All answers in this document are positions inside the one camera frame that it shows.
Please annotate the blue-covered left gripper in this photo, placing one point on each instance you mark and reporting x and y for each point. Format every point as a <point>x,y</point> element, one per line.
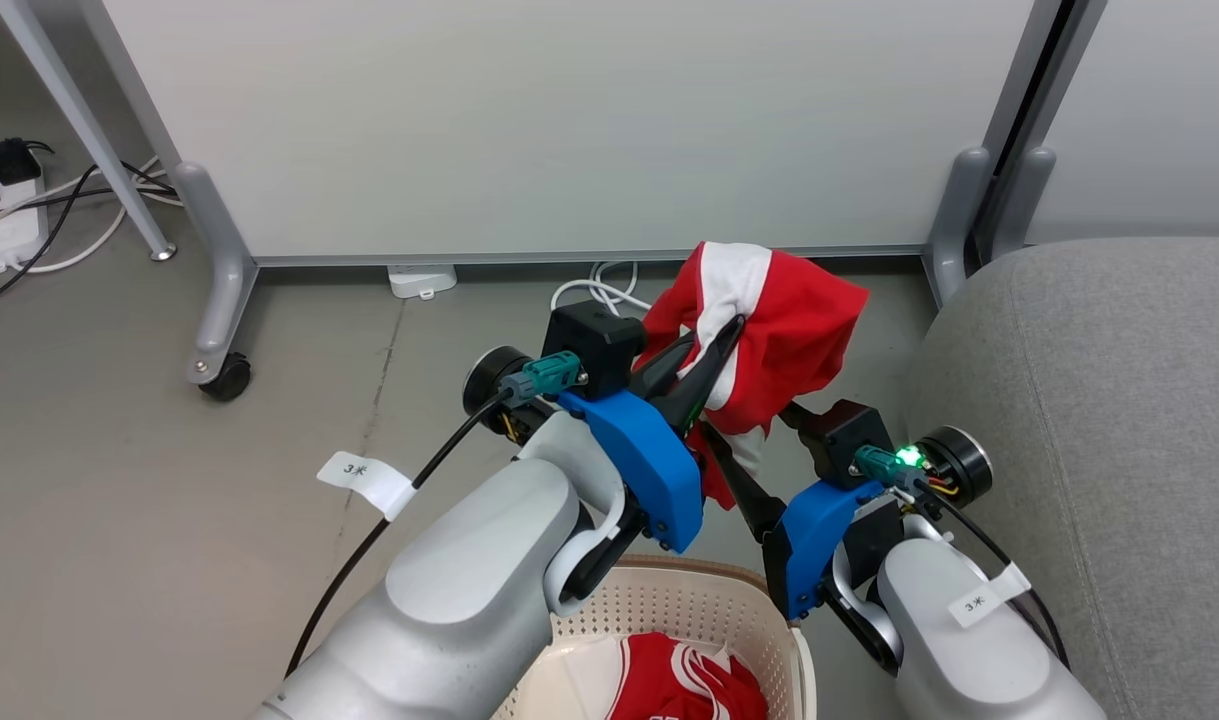
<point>644,460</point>

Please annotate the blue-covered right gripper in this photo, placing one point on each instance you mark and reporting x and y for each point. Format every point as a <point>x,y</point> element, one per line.
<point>814,530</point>

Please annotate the red and white garment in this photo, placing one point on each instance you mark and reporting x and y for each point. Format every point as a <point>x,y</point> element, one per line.
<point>794,330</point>

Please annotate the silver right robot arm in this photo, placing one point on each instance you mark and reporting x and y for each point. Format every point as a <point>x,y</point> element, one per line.
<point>959,660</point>

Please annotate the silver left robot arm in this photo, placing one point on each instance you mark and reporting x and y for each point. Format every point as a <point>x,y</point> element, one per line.
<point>469,590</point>

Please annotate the cream perforated laundry basket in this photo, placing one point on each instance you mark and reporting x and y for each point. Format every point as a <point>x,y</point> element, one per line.
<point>669,605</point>

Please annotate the red white striped jersey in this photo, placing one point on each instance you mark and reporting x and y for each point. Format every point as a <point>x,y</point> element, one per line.
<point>684,685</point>

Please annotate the wide white partition panel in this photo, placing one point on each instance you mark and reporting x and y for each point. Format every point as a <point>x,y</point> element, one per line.
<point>569,120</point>

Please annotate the small white floor box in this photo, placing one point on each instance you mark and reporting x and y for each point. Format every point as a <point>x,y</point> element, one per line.
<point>421,280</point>

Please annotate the grey fabric sofa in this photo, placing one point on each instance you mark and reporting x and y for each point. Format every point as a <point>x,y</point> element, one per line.
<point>1109,420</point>

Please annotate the black caster wheel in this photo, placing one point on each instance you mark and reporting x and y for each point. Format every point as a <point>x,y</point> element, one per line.
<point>229,380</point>

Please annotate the grey partition foot with caster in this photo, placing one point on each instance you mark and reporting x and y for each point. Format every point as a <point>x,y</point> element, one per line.
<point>221,280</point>

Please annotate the narrow white partition panel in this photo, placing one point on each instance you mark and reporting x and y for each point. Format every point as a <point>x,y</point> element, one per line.
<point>1149,110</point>

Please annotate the grey metal table leg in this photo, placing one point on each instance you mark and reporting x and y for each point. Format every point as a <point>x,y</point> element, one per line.
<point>89,120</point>

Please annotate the white power strip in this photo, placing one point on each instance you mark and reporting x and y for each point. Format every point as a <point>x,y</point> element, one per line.
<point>11,235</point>

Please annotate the large black power plug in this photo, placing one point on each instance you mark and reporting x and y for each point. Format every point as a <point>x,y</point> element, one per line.
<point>11,160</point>

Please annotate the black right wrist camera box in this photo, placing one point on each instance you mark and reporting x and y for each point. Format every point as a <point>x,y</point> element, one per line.
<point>841,435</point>

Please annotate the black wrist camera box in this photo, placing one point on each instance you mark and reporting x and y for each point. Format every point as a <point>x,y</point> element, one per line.
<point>841,435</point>
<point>594,340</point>

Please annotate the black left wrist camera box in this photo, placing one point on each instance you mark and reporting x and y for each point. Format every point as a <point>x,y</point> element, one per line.
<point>594,340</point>

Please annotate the grey partition foot post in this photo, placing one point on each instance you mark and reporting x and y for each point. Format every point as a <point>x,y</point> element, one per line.
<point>1024,200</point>
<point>957,220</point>

